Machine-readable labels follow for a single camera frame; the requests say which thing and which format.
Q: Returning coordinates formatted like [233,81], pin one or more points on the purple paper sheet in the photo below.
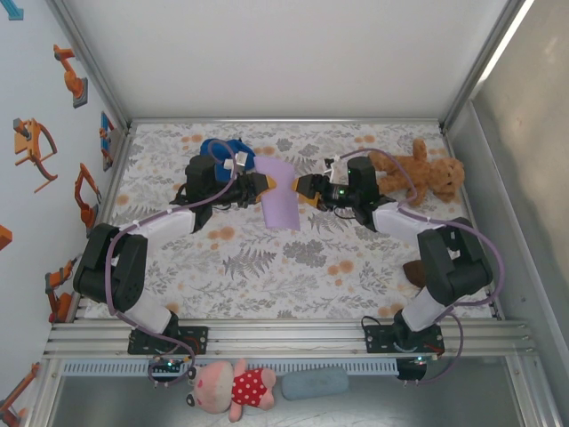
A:
[278,200]

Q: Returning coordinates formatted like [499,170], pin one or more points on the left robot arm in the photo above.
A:
[111,267]

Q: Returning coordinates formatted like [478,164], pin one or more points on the blue cap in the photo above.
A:
[238,146]

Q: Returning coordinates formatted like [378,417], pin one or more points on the brown teddy bear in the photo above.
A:
[427,173]

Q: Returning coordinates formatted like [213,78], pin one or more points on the floral table mat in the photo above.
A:
[266,284]

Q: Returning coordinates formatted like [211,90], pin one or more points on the blue and orange sticker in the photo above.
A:
[106,133]

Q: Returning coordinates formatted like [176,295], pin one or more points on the orange gripper sticker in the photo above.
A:
[26,142]

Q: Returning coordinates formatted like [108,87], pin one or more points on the grey-blue pouch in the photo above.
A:
[315,383]

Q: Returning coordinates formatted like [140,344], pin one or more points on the black controller board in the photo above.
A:
[418,361]
[169,365]

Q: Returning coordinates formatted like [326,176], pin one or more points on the orange block sticker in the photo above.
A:
[4,238]

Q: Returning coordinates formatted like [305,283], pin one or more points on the pink pig plush toy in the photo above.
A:
[213,384]

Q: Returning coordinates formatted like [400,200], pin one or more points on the aluminium cross rail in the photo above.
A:
[284,120]

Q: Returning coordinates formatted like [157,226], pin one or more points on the aluminium side rail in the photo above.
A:
[455,147]
[105,222]

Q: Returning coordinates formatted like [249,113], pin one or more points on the aluminium triple rail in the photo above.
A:
[289,338]

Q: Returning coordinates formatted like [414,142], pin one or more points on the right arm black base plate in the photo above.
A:
[378,340]

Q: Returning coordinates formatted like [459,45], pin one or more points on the aluminium frame post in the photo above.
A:
[484,62]
[92,62]

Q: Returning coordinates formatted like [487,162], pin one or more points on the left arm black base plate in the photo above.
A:
[195,340]

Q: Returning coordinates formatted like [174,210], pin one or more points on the blue wall sticker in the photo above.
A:
[15,11]

